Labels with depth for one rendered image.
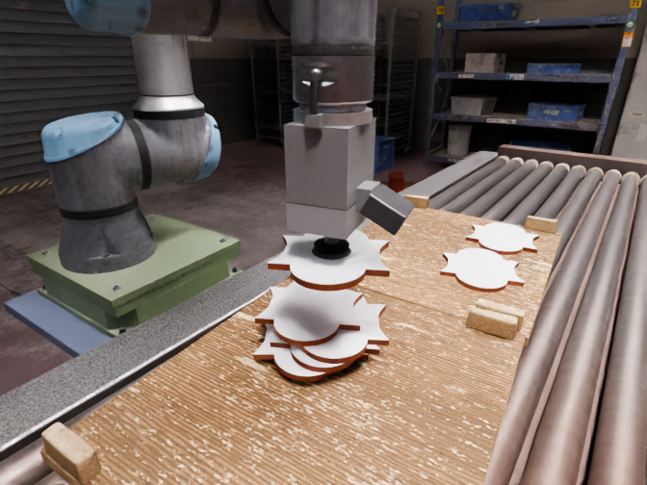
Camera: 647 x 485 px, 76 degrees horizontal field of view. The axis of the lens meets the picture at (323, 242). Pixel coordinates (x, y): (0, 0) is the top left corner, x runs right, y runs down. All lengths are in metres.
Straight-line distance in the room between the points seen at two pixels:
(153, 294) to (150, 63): 0.36
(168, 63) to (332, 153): 0.43
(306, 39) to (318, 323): 0.30
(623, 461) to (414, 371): 0.20
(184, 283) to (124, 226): 0.13
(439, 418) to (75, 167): 0.59
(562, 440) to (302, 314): 0.29
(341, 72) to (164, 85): 0.42
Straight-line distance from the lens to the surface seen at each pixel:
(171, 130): 0.74
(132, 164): 0.72
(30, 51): 5.31
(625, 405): 0.58
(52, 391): 0.58
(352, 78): 0.38
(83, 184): 0.72
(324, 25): 0.38
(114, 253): 0.74
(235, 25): 0.44
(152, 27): 0.42
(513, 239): 0.87
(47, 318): 0.82
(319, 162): 0.38
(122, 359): 0.59
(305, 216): 0.40
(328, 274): 0.41
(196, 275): 0.75
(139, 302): 0.69
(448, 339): 0.56
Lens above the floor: 1.26
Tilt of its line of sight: 24 degrees down
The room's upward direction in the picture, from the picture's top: straight up
